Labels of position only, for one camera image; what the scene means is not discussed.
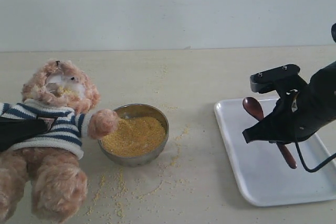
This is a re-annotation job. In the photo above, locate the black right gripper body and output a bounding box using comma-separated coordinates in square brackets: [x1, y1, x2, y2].
[273, 73, 328, 143]

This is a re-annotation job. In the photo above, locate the dark red wooden spoon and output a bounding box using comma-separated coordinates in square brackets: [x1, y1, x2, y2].
[242, 97, 297, 169]

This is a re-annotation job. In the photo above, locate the beige teddy bear striped sweater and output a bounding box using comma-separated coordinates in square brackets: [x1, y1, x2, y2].
[1, 60, 119, 223]

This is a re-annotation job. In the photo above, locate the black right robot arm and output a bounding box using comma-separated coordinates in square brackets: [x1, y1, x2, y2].
[243, 62, 335, 144]

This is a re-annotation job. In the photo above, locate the white rectangular plastic tray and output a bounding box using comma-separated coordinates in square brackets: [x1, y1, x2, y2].
[214, 99, 335, 207]

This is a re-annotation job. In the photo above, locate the steel bowl of yellow grain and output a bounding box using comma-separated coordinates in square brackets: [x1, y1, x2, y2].
[99, 103, 169, 167]

